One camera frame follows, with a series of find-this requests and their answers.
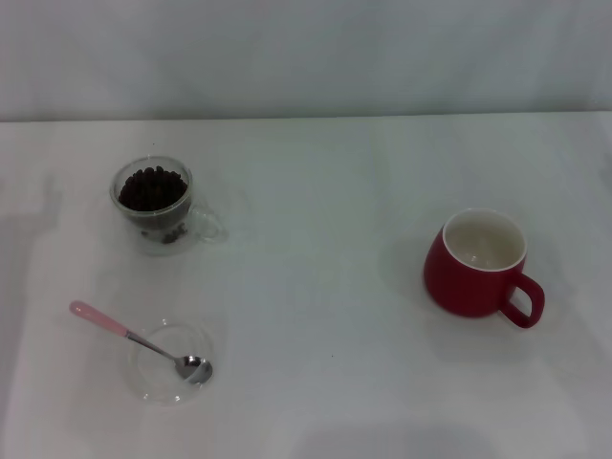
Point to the red mug white inside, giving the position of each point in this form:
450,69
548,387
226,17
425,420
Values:
454,282

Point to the clear glass saucer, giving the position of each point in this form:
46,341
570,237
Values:
158,385

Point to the coffee bean pile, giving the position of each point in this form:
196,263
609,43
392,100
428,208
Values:
153,189

